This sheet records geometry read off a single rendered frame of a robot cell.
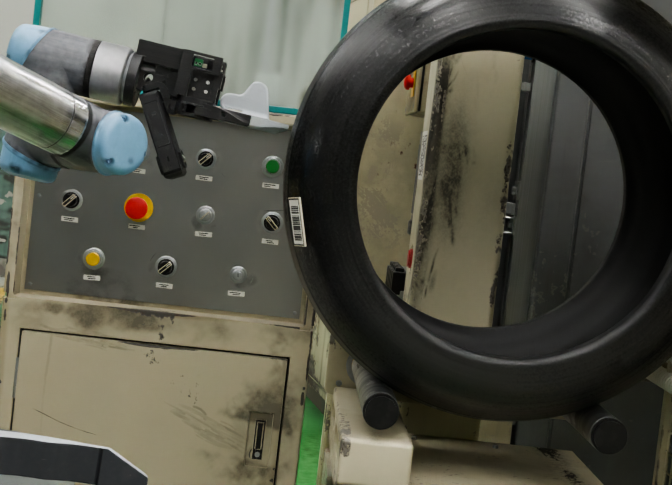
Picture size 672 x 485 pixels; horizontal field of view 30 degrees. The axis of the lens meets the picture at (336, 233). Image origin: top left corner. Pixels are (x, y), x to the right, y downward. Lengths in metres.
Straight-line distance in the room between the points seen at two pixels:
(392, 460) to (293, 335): 0.72
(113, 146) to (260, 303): 0.84
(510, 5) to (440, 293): 0.53
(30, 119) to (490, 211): 0.75
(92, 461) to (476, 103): 1.41
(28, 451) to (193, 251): 1.74
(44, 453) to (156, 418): 1.73
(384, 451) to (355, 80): 0.45
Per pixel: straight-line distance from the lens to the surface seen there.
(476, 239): 1.89
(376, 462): 1.54
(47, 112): 1.45
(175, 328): 2.24
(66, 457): 0.54
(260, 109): 1.61
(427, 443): 1.85
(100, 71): 1.61
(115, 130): 1.49
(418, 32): 1.52
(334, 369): 1.87
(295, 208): 1.52
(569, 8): 1.55
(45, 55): 1.63
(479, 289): 1.89
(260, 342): 2.23
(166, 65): 1.62
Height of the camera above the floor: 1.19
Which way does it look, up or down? 3 degrees down
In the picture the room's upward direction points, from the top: 7 degrees clockwise
